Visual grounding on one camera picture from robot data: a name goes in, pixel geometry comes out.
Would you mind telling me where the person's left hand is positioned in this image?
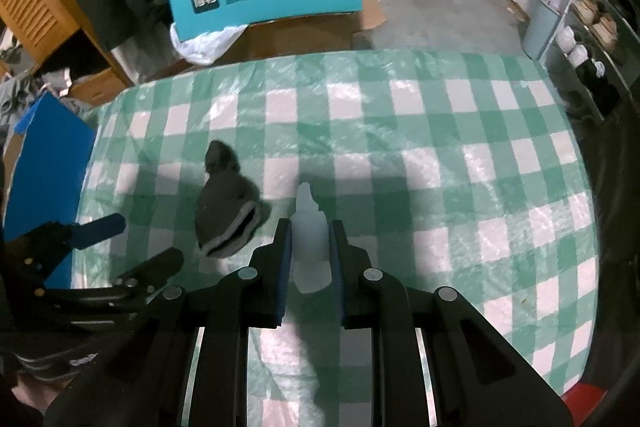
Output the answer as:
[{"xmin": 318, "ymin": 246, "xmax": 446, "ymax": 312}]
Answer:
[{"xmin": 12, "ymin": 374, "xmax": 67, "ymax": 413}]

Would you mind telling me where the white plastic bag bundle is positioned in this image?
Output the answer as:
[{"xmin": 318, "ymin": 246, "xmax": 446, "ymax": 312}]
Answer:
[{"xmin": 291, "ymin": 182, "xmax": 332, "ymax": 294}]

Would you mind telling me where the black knit sock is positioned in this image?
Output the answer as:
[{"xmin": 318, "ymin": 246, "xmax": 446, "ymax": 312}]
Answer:
[{"xmin": 194, "ymin": 140, "xmax": 270, "ymax": 259}]

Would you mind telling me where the gray clothes pile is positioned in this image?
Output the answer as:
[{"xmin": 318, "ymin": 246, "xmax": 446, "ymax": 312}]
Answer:
[{"xmin": 1, "ymin": 68, "xmax": 73, "ymax": 130}]

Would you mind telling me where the wooden louvered cabinet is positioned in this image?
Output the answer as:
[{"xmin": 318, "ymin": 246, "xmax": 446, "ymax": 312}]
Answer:
[{"xmin": 1, "ymin": 0, "xmax": 132, "ymax": 106}]

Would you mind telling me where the shoe rack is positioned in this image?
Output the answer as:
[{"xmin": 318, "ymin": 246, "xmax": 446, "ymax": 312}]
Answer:
[{"xmin": 522, "ymin": 0, "xmax": 639, "ymax": 122}]

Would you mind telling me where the brown cardboard box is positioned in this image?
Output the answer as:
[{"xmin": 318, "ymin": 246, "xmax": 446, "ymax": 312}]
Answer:
[{"xmin": 152, "ymin": 0, "xmax": 387, "ymax": 80}]

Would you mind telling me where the green checkered tablecloth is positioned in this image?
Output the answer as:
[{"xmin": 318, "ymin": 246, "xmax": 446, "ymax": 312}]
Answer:
[{"xmin": 71, "ymin": 48, "xmax": 600, "ymax": 427}]

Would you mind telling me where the red book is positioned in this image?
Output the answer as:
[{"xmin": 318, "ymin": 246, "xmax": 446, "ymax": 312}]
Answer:
[{"xmin": 562, "ymin": 381, "xmax": 608, "ymax": 427}]

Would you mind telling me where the blue cardboard box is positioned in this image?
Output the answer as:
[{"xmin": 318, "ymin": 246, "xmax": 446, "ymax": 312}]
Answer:
[{"xmin": 2, "ymin": 91, "xmax": 99, "ymax": 291}]

